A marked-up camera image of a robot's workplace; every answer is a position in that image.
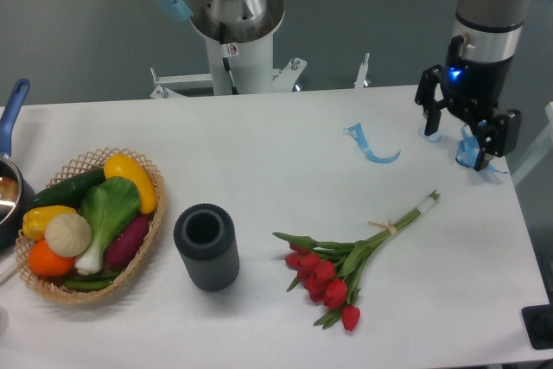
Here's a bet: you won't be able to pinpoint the green cucumber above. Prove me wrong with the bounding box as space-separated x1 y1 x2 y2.
27 169 105 209

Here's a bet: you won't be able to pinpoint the red tulip bouquet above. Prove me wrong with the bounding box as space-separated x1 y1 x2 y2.
273 190 441 332

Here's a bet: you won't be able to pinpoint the dark grey ribbed vase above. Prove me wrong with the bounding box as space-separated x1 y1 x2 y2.
174 203 240 292

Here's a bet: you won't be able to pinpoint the orange fruit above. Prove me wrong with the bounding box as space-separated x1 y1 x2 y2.
28 239 74 277

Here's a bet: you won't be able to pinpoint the blue curled ribbon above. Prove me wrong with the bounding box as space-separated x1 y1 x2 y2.
454 123 510 176

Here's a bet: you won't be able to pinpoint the yellow bell pepper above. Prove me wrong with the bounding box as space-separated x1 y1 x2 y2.
22 205 77 241

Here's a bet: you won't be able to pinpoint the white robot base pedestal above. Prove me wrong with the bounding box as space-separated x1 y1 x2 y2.
149 0 372 99

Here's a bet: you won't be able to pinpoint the green pea pods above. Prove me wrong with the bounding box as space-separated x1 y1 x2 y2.
63 272 120 292

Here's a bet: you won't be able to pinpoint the black device at edge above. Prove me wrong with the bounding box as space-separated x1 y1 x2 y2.
521 304 552 350

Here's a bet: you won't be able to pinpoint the woven wicker basket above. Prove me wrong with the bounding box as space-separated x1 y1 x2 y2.
14 148 166 305

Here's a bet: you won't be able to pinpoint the blue ribbon strip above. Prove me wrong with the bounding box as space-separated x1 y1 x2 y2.
345 123 401 164

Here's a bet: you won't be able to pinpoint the white steamed bun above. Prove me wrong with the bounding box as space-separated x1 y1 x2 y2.
45 213 92 258

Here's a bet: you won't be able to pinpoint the blue handled saucepan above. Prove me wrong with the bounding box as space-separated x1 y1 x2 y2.
1 79 35 250

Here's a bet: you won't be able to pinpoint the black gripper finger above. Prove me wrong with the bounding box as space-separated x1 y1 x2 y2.
415 65 446 137
473 109 522 171

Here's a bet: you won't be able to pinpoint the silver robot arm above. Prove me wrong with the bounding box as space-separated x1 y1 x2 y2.
155 0 531 171

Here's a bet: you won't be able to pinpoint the green bok choy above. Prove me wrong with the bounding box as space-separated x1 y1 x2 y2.
75 176 140 276

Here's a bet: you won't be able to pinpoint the purple sweet potato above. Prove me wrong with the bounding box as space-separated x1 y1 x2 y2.
105 215 149 270

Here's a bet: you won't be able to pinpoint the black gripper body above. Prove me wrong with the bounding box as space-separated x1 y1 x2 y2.
440 35 512 125

